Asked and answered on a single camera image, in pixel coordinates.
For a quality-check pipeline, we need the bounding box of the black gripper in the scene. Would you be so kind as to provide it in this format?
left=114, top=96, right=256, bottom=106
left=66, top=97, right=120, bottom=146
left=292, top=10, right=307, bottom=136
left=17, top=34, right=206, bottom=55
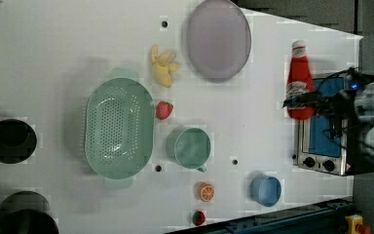
left=282, top=90, right=356, bottom=119

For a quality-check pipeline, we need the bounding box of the red plush ketchup bottle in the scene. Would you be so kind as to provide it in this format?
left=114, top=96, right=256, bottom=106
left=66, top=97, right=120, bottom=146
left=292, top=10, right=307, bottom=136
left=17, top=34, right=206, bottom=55
left=285, top=40, right=315, bottom=121

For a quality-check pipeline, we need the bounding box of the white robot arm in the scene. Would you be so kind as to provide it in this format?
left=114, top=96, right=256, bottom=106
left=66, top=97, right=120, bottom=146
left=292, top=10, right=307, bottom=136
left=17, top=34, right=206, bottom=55
left=283, top=70, right=374, bottom=176

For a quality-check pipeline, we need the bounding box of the grey round plate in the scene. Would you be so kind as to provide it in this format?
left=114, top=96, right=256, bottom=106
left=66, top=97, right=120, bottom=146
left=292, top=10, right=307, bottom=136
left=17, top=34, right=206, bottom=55
left=186, top=0, right=251, bottom=82

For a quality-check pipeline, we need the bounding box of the silver toaster oven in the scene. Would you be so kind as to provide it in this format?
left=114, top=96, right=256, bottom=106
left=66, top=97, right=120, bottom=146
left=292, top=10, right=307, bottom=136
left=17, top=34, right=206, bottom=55
left=292, top=72, right=374, bottom=177

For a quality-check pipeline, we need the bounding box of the green mug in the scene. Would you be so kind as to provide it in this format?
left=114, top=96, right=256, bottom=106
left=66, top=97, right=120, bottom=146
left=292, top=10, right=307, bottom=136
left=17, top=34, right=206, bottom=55
left=166, top=126, right=211, bottom=173

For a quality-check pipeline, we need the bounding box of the yellow red emergency button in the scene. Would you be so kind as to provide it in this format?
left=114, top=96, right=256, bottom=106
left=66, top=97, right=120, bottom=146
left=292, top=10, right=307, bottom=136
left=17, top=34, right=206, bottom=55
left=345, top=214, right=372, bottom=234

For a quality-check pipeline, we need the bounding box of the plush orange slice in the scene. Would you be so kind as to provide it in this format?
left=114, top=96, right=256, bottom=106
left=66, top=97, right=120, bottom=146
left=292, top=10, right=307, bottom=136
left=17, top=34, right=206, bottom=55
left=198, top=182, right=215, bottom=202

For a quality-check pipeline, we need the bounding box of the red plush strawberry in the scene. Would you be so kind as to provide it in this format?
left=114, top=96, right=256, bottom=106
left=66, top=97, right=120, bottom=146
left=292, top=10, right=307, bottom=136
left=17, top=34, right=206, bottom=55
left=156, top=101, right=173, bottom=120

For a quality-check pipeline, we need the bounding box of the yellow plush banana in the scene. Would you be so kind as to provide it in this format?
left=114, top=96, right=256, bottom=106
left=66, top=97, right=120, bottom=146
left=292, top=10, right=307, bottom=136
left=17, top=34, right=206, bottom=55
left=151, top=45, right=180, bottom=88

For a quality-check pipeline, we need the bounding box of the small red plush fruit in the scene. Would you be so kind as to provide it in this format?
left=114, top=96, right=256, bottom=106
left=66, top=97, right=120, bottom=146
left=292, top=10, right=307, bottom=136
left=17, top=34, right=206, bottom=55
left=192, top=211, right=206, bottom=226

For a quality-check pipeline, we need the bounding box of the green perforated colander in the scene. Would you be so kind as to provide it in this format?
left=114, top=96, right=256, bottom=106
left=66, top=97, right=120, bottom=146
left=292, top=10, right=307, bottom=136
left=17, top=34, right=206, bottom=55
left=84, top=67, right=155, bottom=189

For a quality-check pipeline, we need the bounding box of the black round pot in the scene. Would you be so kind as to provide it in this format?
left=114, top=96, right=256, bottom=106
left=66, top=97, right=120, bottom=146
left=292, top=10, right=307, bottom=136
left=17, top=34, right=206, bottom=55
left=0, top=119, right=37, bottom=164

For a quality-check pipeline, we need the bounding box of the dark round pot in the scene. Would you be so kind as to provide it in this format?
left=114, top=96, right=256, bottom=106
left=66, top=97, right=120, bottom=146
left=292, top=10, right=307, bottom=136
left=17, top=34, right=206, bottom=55
left=0, top=191, right=59, bottom=234

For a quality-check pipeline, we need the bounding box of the blue metal rail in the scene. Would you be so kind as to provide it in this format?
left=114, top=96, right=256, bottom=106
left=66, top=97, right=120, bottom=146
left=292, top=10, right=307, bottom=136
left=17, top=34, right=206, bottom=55
left=166, top=199, right=355, bottom=234

